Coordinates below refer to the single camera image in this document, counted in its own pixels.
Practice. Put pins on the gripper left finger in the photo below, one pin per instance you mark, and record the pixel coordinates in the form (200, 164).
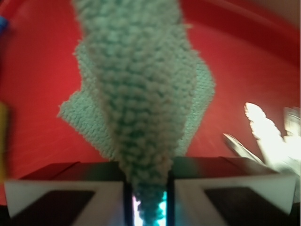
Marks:
(70, 194)

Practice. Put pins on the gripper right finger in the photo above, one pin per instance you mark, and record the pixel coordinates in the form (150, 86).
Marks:
(233, 191)

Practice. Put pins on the light blue microfibre cloth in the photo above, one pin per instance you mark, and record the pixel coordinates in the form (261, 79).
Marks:
(144, 91)

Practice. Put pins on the silver key bunch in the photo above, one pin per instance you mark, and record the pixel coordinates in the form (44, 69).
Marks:
(281, 153)

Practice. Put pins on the yellow sponge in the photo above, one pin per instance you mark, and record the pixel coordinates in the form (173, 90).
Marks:
(4, 127)

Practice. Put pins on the blue plastic bottle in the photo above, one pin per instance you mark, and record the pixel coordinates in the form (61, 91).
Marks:
(3, 24)

